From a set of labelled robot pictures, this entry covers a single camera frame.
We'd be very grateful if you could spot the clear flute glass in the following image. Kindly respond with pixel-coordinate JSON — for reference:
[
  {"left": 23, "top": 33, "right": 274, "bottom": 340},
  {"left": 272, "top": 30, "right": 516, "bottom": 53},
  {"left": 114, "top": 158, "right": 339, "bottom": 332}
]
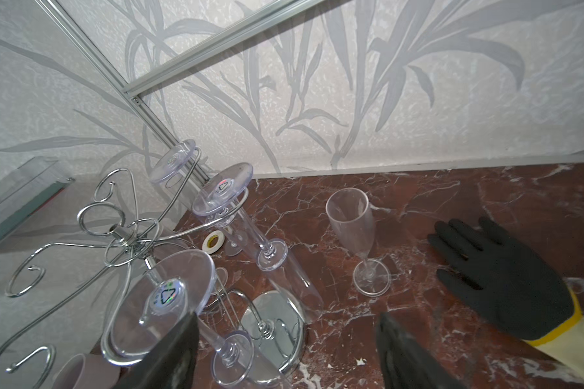
[
  {"left": 101, "top": 249, "right": 291, "bottom": 388},
  {"left": 223, "top": 226, "right": 242, "bottom": 257},
  {"left": 325, "top": 187, "right": 391, "bottom": 298},
  {"left": 191, "top": 162, "right": 324, "bottom": 324},
  {"left": 207, "top": 267, "right": 229, "bottom": 309},
  {"left": 149, "top": 139, "right": 196, "bottom": 189}
]

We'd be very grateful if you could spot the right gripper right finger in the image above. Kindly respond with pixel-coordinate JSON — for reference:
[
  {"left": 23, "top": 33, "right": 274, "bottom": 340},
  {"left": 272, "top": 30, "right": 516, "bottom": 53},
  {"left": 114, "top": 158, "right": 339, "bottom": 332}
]
[{"left": 375, "top": 313, "right": 465, "bottom": 388}]

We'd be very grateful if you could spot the black glove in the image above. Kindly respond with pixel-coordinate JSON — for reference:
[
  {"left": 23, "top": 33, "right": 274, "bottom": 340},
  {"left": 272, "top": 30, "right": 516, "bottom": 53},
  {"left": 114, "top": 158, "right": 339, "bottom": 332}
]
[{"left": 428, "top": 217, "right": 584, "bottom": 381}]

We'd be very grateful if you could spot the silver wire wine glass rack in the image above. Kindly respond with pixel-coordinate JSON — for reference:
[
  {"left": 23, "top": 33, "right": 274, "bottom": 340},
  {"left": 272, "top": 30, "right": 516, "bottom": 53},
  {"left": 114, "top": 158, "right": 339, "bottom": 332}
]
[{"left": 0, "top": 145, "right": 308, "bottom": 389}]

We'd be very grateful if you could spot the aluminium frame crossbar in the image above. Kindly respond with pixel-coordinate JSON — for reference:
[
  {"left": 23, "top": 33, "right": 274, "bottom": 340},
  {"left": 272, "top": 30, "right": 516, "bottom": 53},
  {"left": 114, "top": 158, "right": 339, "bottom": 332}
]
[{"left": 122, "top": 0, "right": 321, "bottom": 98}]

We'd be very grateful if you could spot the aluminium corner frame post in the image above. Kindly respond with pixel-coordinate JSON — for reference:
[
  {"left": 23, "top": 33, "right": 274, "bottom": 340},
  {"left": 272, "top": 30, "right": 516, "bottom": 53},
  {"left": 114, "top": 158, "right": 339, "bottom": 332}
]
[{"left": 33, "top": 0, "right": 210, "bottom": 183}]

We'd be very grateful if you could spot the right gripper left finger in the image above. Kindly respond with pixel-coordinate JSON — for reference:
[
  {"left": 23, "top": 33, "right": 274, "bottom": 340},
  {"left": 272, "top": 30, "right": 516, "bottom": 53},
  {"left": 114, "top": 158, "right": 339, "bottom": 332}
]
[{"left": 114, "top": 313, "right": 200, "bottom": 389}]

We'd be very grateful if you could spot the clear plastic wall tray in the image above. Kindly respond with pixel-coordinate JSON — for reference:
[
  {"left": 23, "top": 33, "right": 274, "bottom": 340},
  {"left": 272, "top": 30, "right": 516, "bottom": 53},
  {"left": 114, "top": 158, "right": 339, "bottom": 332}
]
[{"left": 0, "top": 157, "right": 76, "bottom": 243}]

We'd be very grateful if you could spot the white tape roll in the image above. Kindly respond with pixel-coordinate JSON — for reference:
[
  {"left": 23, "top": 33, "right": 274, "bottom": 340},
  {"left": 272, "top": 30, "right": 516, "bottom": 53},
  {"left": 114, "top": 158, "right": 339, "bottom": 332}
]
[{"left": 201, "top": 230, "right": 225, "bottom": 254}]

